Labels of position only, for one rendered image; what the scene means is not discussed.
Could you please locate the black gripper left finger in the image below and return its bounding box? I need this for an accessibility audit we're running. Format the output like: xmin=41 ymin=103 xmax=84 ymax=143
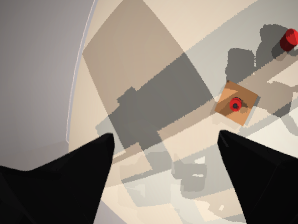
xmin=0 ymin=133 xmax=114 ymax=224

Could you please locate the brown block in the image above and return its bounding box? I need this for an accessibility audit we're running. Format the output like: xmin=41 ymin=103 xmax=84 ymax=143
xmin=214 ymin=80 xmax=258 ymax=125

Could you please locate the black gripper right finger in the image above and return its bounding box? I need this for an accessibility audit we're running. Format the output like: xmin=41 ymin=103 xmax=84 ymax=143
xmin=217 ymin=129 xmax=298 ymax=224

